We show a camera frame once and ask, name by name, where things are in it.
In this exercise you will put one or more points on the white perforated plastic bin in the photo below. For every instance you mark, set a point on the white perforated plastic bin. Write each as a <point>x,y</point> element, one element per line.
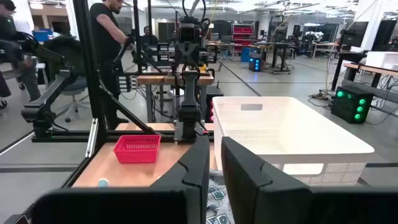
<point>280,133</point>

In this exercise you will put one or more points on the person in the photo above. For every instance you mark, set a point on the person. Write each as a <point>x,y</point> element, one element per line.
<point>148,37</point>
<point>12,34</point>
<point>105,40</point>

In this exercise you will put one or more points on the red storage shelf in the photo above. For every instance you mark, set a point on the red storage shelf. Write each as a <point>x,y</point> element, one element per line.
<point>243,34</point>

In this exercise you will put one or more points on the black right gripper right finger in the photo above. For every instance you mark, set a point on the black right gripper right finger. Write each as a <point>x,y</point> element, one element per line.
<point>264,199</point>

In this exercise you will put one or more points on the black monitor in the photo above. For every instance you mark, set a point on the black monitor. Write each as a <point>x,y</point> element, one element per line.
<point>384,35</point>
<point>354,34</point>

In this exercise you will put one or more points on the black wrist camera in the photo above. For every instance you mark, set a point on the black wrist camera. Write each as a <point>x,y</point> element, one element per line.
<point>189,31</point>

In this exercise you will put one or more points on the grey office chair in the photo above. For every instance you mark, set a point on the grey office chair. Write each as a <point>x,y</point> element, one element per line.
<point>74,88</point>

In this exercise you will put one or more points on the wooden workbench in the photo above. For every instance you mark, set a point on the wooden workbench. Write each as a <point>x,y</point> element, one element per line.
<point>161,80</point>

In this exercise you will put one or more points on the black computer green lights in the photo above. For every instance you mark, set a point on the black computer green lights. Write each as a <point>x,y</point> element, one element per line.
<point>349,105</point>

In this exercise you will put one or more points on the black idle robot arm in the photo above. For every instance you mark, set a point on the black idle robot arm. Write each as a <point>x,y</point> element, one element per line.
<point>46,99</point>

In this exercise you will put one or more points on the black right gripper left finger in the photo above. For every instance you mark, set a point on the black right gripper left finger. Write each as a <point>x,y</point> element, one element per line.
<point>192,186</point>

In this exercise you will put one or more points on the red plastic basket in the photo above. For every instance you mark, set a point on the red plastic basket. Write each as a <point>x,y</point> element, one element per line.
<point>136,152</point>

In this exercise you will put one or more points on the blue barrel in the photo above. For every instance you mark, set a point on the blue barrel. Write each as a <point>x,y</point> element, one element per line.
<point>245,54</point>

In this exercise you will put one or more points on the wooden desk black legs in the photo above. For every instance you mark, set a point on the wooden desk black legs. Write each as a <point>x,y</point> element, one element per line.
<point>373,70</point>

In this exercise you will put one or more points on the grey patterned cloth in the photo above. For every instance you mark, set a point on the grey patterned cloth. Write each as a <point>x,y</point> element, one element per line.
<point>217,199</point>

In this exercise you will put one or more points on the black computer red lights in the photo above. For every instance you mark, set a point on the black computer red lights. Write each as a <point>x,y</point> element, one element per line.
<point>215,95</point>

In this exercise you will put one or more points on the black computer blue lights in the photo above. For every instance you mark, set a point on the black computer blue lights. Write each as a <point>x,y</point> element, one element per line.
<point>255,64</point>

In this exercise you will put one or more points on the white box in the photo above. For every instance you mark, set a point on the white box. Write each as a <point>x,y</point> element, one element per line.
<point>382,59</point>

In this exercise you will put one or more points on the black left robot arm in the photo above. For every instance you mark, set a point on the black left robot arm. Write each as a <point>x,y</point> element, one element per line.
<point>189,102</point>

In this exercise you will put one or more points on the black aluminium frame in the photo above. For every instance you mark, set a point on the black aluminium frame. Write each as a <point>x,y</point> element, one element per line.
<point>90,77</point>

